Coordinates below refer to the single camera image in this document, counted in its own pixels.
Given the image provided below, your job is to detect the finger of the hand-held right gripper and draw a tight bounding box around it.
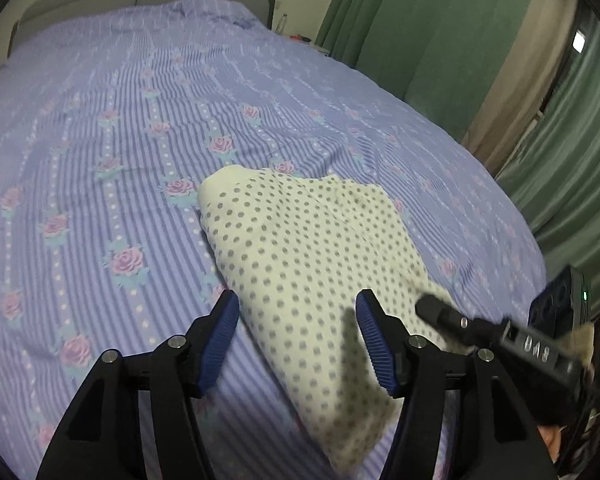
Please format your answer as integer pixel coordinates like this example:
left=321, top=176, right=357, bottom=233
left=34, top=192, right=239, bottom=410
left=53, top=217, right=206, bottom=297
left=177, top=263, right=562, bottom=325
left=415, top=294, right=506, bottom=350

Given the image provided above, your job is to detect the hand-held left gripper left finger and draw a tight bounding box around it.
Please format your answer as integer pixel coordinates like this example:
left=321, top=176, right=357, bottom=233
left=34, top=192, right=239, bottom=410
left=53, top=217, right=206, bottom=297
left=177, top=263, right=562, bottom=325
left=36, top=290, right=241, bottom=480

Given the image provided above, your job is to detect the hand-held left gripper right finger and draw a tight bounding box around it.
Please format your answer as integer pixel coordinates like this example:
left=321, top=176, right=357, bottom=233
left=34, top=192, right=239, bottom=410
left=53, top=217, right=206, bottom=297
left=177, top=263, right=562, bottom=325
left=355, top=287, right=558, bottom=480

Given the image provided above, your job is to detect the cream polka dot shirt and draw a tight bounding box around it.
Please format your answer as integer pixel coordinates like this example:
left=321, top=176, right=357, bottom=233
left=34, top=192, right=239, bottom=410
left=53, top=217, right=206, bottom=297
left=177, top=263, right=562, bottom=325
left=197, top=165, right=456, bottom=478

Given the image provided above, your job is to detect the person's right hand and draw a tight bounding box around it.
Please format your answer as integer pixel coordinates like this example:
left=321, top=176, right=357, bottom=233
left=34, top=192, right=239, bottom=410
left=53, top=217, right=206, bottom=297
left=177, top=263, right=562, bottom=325
left=540, top=424, right=567, bottom=466

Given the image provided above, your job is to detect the beige cloth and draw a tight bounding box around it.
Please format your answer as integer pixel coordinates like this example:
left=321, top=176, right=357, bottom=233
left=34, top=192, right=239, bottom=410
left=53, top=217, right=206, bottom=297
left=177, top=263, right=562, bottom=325
left=560, top=322, right=597, bottom=362

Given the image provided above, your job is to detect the black device with green light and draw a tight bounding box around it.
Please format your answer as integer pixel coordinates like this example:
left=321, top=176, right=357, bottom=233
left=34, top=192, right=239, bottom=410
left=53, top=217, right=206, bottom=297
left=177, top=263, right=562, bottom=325
left=527, top=266, right=592, bottom=341

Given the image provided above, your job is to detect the purple floral striped bedspread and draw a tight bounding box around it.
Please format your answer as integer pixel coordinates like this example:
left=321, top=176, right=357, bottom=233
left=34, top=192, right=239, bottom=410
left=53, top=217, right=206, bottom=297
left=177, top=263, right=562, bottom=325
left=0, top=0, right=548, bottom=480

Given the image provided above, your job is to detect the beige curtain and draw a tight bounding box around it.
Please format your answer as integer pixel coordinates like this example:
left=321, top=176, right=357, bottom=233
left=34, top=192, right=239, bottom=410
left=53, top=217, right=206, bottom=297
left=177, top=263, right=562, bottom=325
left=462, top=0, right=581, bottom=176

